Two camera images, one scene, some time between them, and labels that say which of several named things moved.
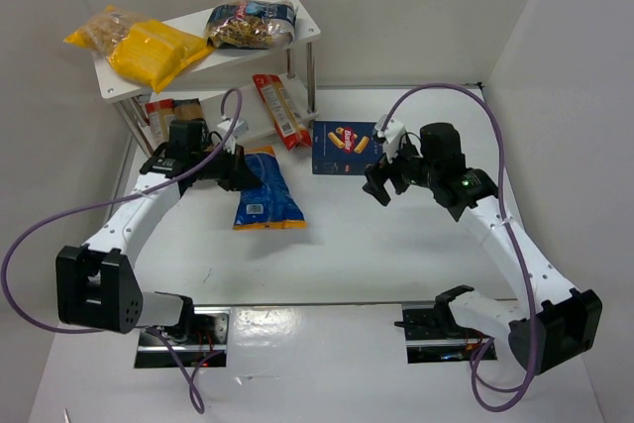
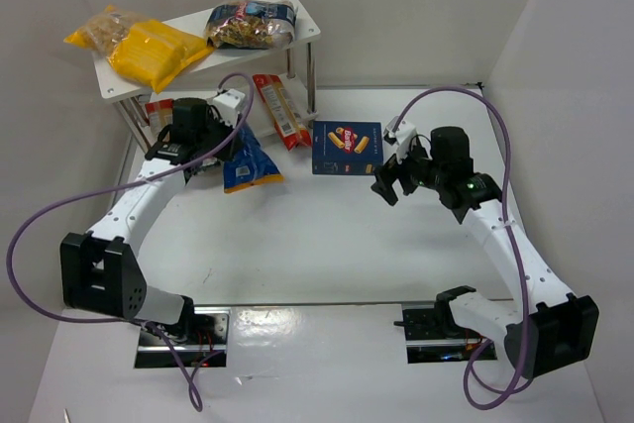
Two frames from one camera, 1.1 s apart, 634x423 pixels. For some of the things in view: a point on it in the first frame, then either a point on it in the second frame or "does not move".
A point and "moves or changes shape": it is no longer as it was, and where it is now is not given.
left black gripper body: [230, 170] → [230, 141]
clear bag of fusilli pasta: [106, 31] does not move
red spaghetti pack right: [284, 117] does not move
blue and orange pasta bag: [271, 204] moves or changes shape
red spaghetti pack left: [159, 115] does not move
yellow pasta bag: [156, 52] does not move
